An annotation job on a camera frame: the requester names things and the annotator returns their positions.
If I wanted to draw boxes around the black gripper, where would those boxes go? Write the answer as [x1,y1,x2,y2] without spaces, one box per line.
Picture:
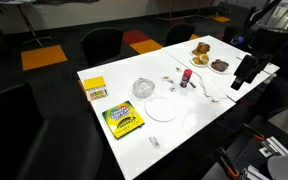
[230,54,273,91]

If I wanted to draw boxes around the red bottle with label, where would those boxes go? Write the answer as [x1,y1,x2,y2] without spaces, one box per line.
[179,68,193,89]

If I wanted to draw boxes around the white plate under dark bread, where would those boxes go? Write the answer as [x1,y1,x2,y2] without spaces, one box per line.
[207,59,232,75]

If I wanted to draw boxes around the white plate under stacked breads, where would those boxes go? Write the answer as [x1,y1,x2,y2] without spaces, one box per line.
[188,41,213,58]

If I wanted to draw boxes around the white plate under light breads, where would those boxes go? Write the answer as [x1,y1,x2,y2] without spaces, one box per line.
[189,54,212,69]

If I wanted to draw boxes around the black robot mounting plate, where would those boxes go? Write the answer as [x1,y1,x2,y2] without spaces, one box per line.
[200,114,288,180]

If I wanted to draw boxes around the empty white plate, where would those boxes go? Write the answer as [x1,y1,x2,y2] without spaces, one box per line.
[144,96,177,123]

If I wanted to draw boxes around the dark chocolate crossed bread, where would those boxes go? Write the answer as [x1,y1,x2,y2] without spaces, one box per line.
[210,58,230,73]

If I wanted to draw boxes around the light shell bread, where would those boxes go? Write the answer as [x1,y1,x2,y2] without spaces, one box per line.
[198,53,210,65]

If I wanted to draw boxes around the small light bread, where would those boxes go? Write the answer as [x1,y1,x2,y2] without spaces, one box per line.
[192,56,203,66]

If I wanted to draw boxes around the brown crossed bread bun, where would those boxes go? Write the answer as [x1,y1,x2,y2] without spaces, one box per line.
[197,41,212,54]

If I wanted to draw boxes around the golden bread bun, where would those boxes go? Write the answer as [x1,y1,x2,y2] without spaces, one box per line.
[191,47,203,57]

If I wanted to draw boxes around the clear glass bowl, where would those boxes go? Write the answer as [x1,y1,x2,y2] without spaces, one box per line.
[131,77,156,100]

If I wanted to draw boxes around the green yellow crayon box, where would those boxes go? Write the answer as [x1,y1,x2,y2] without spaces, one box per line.
[101,100,146,140]

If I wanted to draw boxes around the yellow marker box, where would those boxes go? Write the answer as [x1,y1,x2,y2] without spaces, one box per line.
[83,75,109,102]

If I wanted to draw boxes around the large black office chair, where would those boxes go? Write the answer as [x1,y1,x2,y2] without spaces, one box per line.
[0,83,105,180]

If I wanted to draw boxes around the small white side table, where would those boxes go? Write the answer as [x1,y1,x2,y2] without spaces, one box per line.
[0,0,53,48]

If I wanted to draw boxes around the orange handled clamp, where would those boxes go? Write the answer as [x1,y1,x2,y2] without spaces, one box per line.
[217,146,242,179]
[240,123,267,143]

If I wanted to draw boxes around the silver metal bracket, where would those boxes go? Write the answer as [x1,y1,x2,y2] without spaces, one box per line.
[258,136,288,158]
[243,164,268,180]

